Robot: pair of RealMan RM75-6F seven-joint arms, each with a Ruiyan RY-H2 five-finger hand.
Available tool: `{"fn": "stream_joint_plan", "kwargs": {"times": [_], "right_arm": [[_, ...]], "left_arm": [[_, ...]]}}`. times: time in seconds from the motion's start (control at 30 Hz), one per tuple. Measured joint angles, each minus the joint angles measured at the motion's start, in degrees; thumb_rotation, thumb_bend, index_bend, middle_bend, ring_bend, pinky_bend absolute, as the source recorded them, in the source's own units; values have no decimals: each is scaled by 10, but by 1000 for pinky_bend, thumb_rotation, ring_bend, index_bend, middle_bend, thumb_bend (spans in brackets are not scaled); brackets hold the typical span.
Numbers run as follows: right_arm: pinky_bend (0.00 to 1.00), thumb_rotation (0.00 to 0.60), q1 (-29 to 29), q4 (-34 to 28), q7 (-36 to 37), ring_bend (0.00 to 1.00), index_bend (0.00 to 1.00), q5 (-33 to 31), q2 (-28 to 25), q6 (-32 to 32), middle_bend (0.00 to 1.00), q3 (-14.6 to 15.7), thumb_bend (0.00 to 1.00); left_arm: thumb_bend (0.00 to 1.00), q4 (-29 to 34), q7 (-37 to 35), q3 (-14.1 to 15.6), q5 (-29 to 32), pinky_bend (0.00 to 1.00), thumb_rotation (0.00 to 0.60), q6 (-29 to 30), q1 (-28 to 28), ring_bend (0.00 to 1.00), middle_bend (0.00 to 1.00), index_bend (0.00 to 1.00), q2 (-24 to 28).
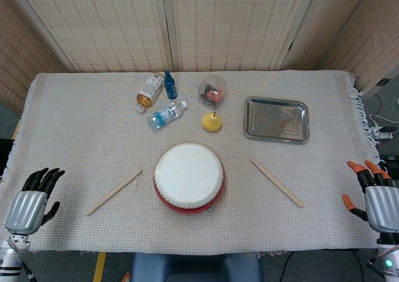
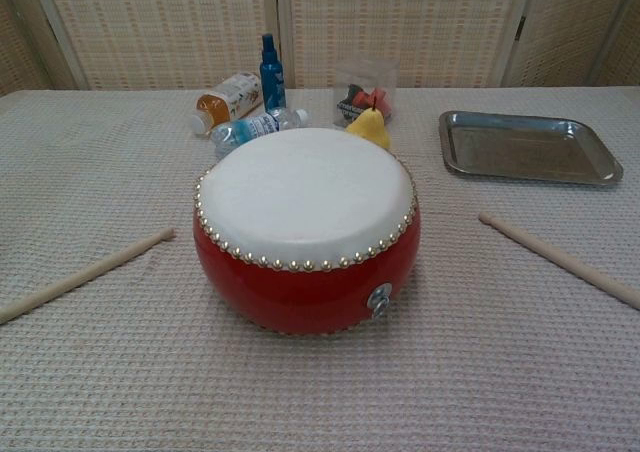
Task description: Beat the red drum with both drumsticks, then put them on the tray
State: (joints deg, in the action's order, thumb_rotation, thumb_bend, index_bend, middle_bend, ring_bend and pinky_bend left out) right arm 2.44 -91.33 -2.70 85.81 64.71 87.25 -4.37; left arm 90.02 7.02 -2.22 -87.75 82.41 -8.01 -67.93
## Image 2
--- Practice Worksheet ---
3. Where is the wooden drumstick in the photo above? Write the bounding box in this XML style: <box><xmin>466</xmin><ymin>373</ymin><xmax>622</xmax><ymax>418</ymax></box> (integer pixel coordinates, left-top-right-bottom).
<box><xmin>0</xmin><ymin>227</ymin><xmax>176</xmax><ymax>326</ymax></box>
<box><xmin>478</xmin><ymin>211</ymin><xmax>640</xmax><ymax>311</ymax></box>

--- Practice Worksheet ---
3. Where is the red drum with white skin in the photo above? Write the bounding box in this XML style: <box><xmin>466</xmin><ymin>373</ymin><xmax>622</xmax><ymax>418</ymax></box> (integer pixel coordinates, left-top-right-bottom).
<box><xmin>192</xmin><ymin>126</ymin><xmax>422</xmax><ymax>337</ymax></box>

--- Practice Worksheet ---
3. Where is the rectangular steel tray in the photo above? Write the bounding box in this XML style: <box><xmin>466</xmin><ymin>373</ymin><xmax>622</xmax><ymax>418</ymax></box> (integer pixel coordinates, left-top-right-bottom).
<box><xmin>438</xmin><ymin>110</ymin><xmax>625</xmax><ymax>188</ymax></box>

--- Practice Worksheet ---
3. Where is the yellow pear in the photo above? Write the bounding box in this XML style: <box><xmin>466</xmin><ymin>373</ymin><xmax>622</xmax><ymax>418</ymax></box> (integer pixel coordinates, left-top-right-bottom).
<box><xmin>344</xmin><ymin>96</ymin><xmax>392</xmax><ymax>151</ymax></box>

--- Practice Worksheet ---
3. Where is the clear water bottle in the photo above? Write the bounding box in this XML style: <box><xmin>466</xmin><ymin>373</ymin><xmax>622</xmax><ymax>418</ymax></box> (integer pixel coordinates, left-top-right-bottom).
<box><xmin>209</xmin><ymin>107</ymin><xmax>310</xmax><ymax>161</ymax></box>

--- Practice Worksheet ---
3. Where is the clear plastic box with items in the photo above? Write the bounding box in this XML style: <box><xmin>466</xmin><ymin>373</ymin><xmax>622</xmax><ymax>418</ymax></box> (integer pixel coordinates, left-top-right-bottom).
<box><xmin>332</xmin><ymin>57</ymin><xmax>399</xmax><ymax>128</ymax></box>

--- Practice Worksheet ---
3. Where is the blue spray bottle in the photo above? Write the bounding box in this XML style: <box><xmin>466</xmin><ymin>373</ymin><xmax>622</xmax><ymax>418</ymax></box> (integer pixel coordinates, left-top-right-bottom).
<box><xmin>258</xmin><ymin>32</ymin><xmax>288</xmax><ymax>113</ymax></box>

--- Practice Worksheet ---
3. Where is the orange tea bottle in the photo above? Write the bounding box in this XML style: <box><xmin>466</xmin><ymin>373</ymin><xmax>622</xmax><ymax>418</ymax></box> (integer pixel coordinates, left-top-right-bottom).
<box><xmin>188</xmin><ymin>71</ymin><xmax>265</xmax><ymax>137</ymax></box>

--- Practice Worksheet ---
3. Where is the woven folding screen panel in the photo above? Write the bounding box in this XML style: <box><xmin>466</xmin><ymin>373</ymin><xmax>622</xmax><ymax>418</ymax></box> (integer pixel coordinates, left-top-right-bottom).
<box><xmin>277</xmin><ymin>0</ymin><xmax>531</xmax><ymax>89</ymax></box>
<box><xmin>589</xmin><ymin>0</ymin><xmax>640</xmax><ymax>87</ymax></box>
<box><xmin>0</xmin><ymin>0</ymin><xmax>51</xmax><ymax>98</ymax></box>
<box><xmin>42</xmin><ymin>0</ymin><xmax>281</xmax><ymax>92</ymax></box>
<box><xmin>504</xmin><ymin>0</ymin><xmax>626</xmax><ymax>88</ymax></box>

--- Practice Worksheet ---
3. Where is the beige woven tablecloth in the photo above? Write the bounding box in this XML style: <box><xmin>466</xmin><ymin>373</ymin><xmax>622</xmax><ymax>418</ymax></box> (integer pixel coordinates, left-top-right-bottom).
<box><xmin>0</xmin><ymin>87</ymin><xmax>640</xmax><ymax>452</ymax></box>

